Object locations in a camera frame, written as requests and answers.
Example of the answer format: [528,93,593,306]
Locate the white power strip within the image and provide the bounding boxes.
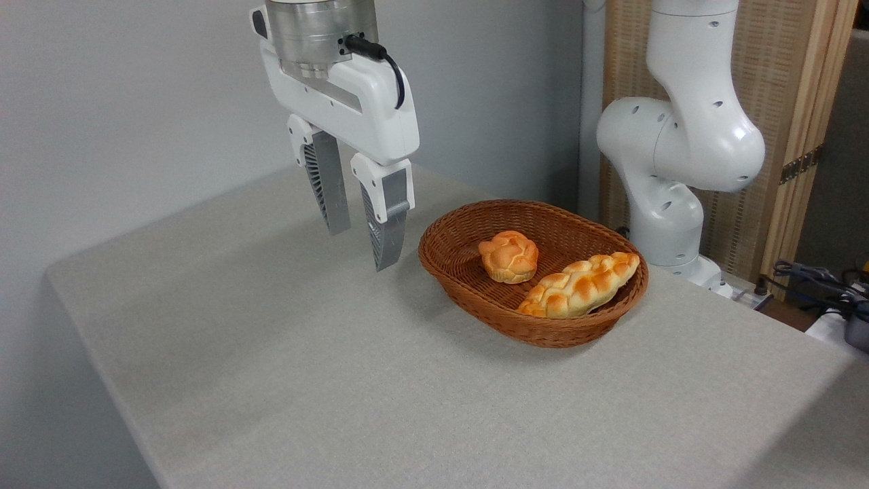
[728,284,775,312]

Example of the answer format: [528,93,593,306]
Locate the dark tangled cables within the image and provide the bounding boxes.
[762,259,869,321]

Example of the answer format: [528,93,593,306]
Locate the round golden bread bun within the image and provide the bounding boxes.
[477,230,540,285]

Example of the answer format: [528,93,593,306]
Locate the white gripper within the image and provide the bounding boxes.
[249,5,421,273]

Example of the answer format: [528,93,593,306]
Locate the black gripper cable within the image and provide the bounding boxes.
[344,33,407,111]

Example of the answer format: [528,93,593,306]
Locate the long braided bread loaf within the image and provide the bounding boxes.
[515,251,642,321]

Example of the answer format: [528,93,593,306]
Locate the brown wicker basket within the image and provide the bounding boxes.
[418,198,650,350]

